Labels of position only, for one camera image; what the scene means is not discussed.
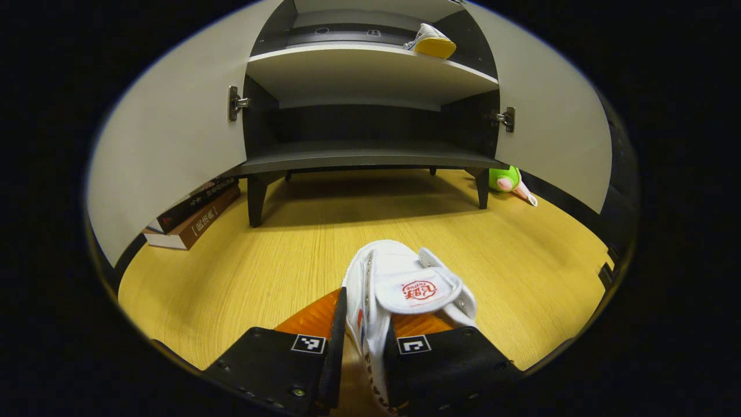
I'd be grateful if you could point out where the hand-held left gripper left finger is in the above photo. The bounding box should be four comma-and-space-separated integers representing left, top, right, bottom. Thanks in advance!
201, 286, 349, 416

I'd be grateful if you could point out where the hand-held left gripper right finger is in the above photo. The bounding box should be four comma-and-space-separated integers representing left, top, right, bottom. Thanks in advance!
382, 312, 523, 416

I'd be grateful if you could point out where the white canvas shoe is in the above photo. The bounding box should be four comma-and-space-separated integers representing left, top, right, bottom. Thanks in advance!
342, 239, 478, 416
403, 23, 457, 60

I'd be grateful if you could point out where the white shoe cabinet door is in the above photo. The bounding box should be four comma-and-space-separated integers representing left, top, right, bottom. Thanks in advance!
86, 0, 284, 268
463, 0, 613, 215

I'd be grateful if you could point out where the white shoe cabinet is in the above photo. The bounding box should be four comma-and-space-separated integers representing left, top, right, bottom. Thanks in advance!
223, 0, 510, 228

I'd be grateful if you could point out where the brown spine book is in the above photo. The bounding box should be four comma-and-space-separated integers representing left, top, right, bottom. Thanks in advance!
143, 185, 241, 251

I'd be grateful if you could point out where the green pink plush toy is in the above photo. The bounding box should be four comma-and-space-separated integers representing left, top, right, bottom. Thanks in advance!
488, 166, 539, 207

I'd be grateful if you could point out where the black spine book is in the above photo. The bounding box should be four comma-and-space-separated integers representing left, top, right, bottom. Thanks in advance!
148, 177, 239, 234

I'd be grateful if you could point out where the black backdrop cloth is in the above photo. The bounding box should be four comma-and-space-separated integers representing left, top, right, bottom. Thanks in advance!
87, 232, 148, 293
521, 93, 640, 267

